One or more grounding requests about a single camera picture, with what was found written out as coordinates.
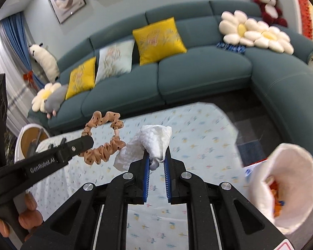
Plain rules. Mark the white sheer curtain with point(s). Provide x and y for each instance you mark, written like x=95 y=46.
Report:
x=0 y=57

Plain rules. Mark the blue curtain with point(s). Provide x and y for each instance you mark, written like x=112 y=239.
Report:
x=18 y=44

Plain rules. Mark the framed painting with orange corner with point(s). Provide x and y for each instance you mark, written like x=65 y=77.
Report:
x=67 y=1

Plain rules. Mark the light blue embroidered cushion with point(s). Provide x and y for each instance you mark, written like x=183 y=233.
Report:
x=114 y=60

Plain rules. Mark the large yellow embroidered cushion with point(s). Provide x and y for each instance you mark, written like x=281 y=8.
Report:
x=159 y=41

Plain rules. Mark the red tiled mural frame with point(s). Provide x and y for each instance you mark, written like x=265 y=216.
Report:
x=306 y=18

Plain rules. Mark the white plastic bag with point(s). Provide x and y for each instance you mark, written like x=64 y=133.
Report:
x=294 y=166

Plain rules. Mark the orange pumpkin cushion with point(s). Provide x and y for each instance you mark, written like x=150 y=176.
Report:
x=31 y=220

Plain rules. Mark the blue patterned cloth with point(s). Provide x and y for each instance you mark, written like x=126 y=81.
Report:
x=230 y=47

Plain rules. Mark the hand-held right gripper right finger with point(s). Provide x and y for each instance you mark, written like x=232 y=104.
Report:
x=167 y=177

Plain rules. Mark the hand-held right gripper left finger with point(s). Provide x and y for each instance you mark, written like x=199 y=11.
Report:
x=146 y=177

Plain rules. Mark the floral light blue tablecloth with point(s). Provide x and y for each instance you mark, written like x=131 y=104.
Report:
x=198 y=140

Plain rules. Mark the teal corner sofa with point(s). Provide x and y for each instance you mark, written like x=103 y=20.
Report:
x=198 y=78

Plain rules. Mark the peach dotted scrunchie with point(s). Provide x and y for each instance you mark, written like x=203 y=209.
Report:
x=104 y=117

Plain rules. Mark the long white plush toy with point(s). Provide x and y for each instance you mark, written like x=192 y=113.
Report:
x=48 y=62

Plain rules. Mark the small white flower pillow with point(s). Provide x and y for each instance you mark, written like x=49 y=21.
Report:
x=40 y=96

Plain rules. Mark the round wooden stool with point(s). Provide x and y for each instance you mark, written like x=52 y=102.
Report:
x=28 y=135

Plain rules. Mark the red curtain bow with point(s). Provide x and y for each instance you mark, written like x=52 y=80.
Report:
x=28 y=76

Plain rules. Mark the grey plush toy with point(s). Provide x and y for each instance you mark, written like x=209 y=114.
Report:
x=54 y=99

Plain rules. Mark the white tissue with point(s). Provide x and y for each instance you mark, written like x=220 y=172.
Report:
x=154 y=140

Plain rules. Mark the large white flower pillow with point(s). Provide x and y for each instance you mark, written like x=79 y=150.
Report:
x=229 y=23
x=276 y=44

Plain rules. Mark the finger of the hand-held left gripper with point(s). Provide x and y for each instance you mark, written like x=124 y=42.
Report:
x=79 y=145

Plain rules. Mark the small yellow embroidered cushion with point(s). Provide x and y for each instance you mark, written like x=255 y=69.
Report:
x=80 y=78

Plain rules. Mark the red teddy bear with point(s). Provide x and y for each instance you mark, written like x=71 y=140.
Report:
x=270 y=10

